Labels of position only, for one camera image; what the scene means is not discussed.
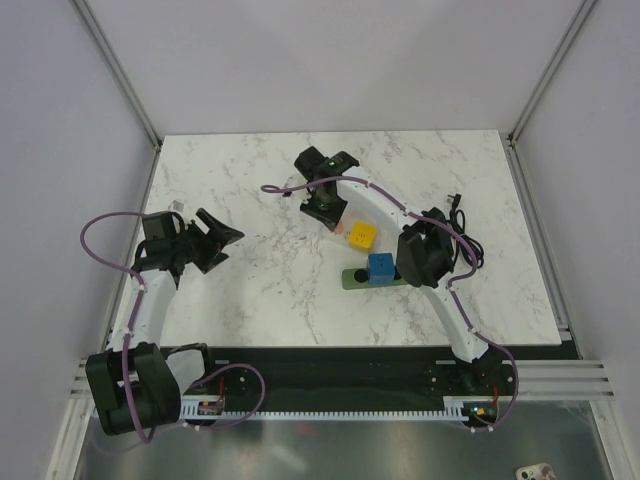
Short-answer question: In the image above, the yellow cube socket adapter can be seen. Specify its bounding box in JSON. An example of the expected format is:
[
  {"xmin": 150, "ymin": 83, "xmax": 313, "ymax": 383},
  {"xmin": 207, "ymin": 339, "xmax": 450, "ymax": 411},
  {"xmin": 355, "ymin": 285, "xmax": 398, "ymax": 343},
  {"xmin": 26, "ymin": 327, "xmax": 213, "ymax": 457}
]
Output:
[{"xmin": 348, "ymin": 221, "xmax": 377, "ymax": 252}]

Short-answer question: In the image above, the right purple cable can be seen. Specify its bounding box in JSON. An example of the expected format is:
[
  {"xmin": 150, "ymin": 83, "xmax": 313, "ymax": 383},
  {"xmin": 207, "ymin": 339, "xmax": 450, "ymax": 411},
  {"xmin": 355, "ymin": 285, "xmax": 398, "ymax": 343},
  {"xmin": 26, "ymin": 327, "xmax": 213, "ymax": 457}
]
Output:
[{"xmin": 260, "ymin": 174, "xmax": 520, "ymax": 431}]

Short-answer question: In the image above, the purple cable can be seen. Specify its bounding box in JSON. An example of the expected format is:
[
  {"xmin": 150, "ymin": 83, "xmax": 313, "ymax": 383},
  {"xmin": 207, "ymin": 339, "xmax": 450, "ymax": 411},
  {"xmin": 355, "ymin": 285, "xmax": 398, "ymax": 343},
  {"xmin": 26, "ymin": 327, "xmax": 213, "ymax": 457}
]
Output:
[
  {"xmin": 80, "ymin": 212, "xmax": 266, "ymax": 454},
  {"xmin": 260, "ymin": 174, "xmax": 520, "ymax": 431}
]

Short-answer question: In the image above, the white triangular power strip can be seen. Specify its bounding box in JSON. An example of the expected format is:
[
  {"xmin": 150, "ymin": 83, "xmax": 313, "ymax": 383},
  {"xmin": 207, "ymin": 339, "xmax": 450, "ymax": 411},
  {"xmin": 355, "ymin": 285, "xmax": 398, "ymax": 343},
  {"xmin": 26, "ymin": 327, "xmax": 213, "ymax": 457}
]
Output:
[{"xmin": 283, "ymin": 173, "xmax": 363, "ymax": 244}]

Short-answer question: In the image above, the blue cube socket adapter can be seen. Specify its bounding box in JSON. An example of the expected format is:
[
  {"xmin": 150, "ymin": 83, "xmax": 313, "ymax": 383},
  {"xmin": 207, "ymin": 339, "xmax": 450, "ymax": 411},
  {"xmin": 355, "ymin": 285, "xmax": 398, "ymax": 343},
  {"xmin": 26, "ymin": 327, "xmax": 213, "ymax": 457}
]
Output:
[{"xmin": 367, "ymin": 253, "xmax": 395, "ymax": 285}]

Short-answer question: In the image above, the right aluminium frame post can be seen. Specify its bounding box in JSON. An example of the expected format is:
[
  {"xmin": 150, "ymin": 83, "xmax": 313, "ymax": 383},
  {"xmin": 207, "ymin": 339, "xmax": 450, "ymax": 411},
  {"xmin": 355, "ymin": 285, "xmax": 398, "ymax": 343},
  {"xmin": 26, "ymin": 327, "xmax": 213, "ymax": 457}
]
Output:
[{"xmin": 505, "ymin": 0, "xmax": 600, "ymax": 149}]

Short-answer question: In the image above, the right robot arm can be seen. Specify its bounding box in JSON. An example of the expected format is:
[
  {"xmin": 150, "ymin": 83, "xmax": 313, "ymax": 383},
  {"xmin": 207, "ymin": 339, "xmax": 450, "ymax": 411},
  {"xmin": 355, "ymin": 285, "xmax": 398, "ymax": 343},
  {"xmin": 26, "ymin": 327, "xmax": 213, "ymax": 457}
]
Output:
[{"xmin": 294, "ymin": 147, "xmax": 496, "ymax": 394}]

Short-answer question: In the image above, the left aluminium frame post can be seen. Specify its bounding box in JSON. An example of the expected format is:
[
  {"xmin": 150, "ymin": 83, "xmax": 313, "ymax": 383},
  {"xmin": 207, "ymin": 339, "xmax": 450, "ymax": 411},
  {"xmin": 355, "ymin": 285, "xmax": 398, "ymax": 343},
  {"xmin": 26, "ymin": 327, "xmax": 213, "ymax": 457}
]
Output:
[{"xmin": 68, "ymin": 0, "xmax": 164, "ymax": 151}]

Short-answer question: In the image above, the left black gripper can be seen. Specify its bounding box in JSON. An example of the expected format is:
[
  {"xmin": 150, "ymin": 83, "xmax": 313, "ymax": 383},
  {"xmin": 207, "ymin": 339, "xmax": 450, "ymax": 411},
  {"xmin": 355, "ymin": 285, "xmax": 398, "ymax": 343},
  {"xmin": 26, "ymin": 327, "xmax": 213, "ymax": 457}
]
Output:
[{"xmin": 171, "ymin": 209, "xmax": 243, "ymax": 274}]

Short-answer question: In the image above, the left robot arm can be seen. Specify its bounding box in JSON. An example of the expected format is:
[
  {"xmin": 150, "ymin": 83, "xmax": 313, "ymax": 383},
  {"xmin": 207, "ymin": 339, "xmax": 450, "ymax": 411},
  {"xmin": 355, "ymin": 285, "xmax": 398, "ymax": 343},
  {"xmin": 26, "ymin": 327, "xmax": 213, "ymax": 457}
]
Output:
[{"xmin": 85, "ymin": 208, "xmax": 245, "ymax": 443}]

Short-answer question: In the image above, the black power cord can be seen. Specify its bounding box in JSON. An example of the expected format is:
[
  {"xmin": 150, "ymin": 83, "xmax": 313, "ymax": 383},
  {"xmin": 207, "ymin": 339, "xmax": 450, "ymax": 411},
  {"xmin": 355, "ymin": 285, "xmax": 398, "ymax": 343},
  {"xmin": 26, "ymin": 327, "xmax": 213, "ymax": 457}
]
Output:
[{"xmin": 442, "ymin": 193, "xmax": 486, "ymax": 269}]

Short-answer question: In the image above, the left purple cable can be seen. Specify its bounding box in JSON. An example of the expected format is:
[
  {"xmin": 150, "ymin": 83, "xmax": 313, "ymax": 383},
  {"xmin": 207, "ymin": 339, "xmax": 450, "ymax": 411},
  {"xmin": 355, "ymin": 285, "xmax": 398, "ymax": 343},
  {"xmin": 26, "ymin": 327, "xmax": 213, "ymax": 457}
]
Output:
[{"xmin": 80, "ymin": 212, "xmax": 266, "ymax": 454}]

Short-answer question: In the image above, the smartphone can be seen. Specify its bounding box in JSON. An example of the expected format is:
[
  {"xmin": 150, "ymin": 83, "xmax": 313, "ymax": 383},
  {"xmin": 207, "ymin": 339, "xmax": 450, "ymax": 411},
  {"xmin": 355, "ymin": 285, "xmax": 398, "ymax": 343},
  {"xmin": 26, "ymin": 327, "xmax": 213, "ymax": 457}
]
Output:
[{"xmin": 515, "ymin": 462, "xmax": 557, "ymax": 480}]

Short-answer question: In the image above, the aluminium frame post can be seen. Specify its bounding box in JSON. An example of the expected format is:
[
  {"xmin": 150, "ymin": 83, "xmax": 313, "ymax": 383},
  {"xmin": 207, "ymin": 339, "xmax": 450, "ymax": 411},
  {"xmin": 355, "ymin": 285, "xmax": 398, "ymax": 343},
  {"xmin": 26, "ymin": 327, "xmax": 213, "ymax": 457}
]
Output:
[
  {"xmin": 505, "ymin": 0, "xmax": 600, "ymax": 149},
  {"xmin": 68, "ymin": 0, "xmax": 164, "ymax": 151}
]

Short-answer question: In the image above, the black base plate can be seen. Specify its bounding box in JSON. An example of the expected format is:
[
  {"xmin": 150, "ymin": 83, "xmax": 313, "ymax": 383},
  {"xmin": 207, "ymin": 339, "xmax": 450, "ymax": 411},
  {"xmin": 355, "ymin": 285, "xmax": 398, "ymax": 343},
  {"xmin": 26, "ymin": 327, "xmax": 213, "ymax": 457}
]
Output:
[{"xmin": 188, "ymin": 346, "xmax": 516, "ymax": 411}]

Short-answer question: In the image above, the green power strip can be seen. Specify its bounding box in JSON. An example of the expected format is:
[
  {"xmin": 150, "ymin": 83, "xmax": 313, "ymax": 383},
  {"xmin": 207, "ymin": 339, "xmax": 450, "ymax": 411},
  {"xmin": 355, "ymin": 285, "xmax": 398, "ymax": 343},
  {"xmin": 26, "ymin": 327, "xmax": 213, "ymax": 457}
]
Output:
[{"xmin": 341, "ymin": 268, "xmax": 407, "ymax": 291}]

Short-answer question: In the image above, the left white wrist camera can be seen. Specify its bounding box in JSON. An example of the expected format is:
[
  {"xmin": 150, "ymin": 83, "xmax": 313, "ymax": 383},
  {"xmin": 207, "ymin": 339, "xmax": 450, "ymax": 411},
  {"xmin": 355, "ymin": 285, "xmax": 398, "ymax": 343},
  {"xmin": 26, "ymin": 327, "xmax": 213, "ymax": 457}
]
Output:
[{"xmin": 171, "ymin": 200, "xmax": 184, "ymax": 212}]

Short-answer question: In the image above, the white slotted cable duct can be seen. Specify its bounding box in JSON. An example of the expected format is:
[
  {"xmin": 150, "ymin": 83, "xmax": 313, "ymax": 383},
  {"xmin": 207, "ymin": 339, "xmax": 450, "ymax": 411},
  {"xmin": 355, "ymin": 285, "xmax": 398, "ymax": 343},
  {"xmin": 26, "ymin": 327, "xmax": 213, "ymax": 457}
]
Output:
[{"xmin": 179, "ymin": 397, "xmax": 499, "ymax": 422}]

